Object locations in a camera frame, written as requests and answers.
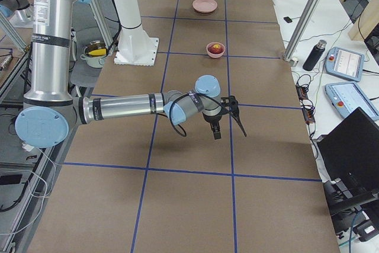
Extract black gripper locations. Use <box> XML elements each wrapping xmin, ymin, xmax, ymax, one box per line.
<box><xmin>203</xmin><ymin>114</ymin><xmax>222</xmax><ymax>140</ymax></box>

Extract pink bowl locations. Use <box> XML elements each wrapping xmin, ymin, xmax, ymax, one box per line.
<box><xmin>206</xmin><ymin>42</ymin><xmax>226</xmax><ymax>59</ymax></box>

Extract red apple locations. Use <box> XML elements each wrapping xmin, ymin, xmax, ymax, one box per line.
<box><xmin>208</xmin><ymin>44</ymin><xmax>224</xmax><ymax>54</ymax></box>

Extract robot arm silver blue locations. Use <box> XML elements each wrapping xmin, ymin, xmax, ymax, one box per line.
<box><xmin>15</xmin><ymin>0</ymin><xmax>226</xmax><ymax>148</ymax></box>

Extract pink plate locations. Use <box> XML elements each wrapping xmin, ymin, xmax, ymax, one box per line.
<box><xmin>192</xmin><ymin>0</ymin><xmax>218</xmax><ymax>14</ymax></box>

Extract small black device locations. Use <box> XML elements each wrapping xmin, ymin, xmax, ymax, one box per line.
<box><xmin>284</xmin><ymin>17</ymin><xmax>293</xmax><ymax>23</ymax></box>

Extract black water bottle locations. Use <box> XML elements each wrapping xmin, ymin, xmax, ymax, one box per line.
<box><xmin>302</xmin><ymin>40</ymin><xmax>327</xmax><ymax>71</ymax></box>

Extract lower teach pendant tablet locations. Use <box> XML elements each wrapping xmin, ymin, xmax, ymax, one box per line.
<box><xmin>325</xmin><ymin>82</ymin><xmax>378</xmax><ymax>121</ymax></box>

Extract teach pendant tablet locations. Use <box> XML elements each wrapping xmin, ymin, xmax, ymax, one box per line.
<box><xmin>325</xmin><ymin>82</ymin><xmax>378</xmax><ymax>121</ymax></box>
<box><xmin>325</xmin><ymin>47</ymin><xmax>365</xmax><ymax>82</ymax></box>

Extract black monitor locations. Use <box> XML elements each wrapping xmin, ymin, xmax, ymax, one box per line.
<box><xmin>317</xmin><ymin>107</ymin><xmax>378</xmax><ymax>191</ymax></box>

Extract upper teach pendant tablet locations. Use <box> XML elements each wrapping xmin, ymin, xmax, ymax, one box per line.
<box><xmin>325</xmin><ymin>47</ymin><xmax>365</xmax><ymax>82</ymax></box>

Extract white enamel pot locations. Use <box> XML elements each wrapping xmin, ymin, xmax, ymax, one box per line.
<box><xmin>80</xmin><ymin>40</ymin><xmax>107</xmax><ymax>69</ymax></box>

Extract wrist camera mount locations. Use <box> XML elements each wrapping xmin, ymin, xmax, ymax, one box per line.
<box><xmin>221</xmin><ymin>95</ymin><xmax>239</xmax><ymax>117</ymax></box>

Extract black camera cable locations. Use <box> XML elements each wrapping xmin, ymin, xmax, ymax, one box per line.
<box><xmin>168</xmin><ymin>92</ymin><xmax>248</xmax><ymax>138</ymax></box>

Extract white pedestal column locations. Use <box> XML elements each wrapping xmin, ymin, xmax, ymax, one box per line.
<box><xmin>114</xmin><ymin>0</ymin><xmax>159</xmax><ymax>66</ymax></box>

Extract aluminium frame post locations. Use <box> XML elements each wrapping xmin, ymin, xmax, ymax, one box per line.
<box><xmin>282</xmin><ymin>0</ymin><xmax>320</xmax><ymax>68</ymax></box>

